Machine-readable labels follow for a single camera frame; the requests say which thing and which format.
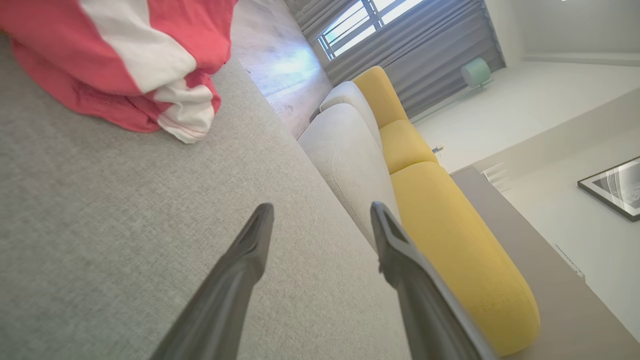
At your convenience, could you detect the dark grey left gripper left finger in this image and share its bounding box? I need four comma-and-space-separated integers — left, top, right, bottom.
150, 202, 275, 360

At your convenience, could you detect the grey sofa seat cushion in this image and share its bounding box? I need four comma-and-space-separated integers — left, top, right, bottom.
319, 80, 383, 151
297, 102, 401, 251

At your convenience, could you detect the grey pleated curtain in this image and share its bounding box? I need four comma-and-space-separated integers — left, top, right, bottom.
285, 0, 507, 120

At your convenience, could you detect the red white basketball jersey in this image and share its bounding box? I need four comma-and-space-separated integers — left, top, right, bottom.
0, 0, 238, 145

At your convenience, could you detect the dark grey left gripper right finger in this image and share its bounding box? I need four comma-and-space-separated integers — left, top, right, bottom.
370, 201, 501, 360

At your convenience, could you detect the window with white frame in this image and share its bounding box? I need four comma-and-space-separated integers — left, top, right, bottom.
317, 0, 426, 61

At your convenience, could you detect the mint green round lamp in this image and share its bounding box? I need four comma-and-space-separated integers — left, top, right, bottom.
460, 56, 493, 90

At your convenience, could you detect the black framed wall picture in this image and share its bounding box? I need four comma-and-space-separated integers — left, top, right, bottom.
577, 156, 640, 223

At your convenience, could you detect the long yellow sofa back cushion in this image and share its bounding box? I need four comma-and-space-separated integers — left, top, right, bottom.
390, 161, 542, 357

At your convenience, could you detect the large grey sofa chaise cushion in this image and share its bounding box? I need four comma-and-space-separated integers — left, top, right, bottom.
0, 30, 413, 360

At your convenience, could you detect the short yellow sofa back cushion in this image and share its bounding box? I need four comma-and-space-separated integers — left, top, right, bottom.
378, 119, 440, 176
352, 65, 410, 129

